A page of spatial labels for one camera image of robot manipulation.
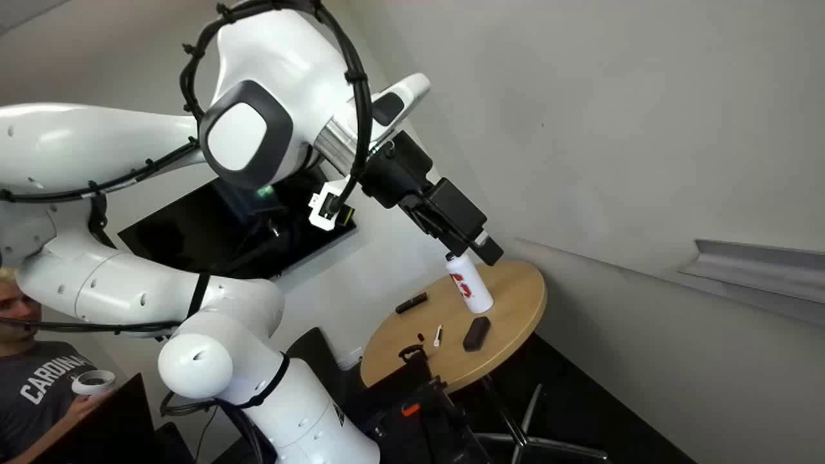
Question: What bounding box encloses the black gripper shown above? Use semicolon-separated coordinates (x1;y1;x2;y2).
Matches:
359;129;505;267

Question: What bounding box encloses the white whiteboard tray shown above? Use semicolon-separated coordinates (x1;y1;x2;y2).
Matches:
681;238;825;309

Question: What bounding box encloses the white bottle with red logo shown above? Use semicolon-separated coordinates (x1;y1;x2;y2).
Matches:
444;251;497;318

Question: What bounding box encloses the flat black rectangular object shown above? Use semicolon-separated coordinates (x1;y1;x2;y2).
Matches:
391;290;431;318

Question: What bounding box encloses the black bag with orange patch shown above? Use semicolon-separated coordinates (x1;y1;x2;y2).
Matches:
364;359;494;464

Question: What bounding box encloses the metal table star base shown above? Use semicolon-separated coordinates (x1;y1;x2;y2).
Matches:
474;377;614;464

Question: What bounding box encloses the small white cup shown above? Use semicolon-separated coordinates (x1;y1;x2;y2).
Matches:
69;368;118;400

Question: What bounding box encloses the black laptop lid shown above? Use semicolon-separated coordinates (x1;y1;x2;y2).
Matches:
34;372;163;464

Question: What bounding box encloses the seated person in grey shirt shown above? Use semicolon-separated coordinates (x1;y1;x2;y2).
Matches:
0;266;118;464

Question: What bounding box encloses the black bottle lid with handle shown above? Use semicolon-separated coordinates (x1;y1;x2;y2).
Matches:
398;339;431;365

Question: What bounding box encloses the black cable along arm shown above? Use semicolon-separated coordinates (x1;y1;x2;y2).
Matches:
0;0;376;227

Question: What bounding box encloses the white wall whiteboard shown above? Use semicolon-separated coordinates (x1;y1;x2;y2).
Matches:
376;0;825;330

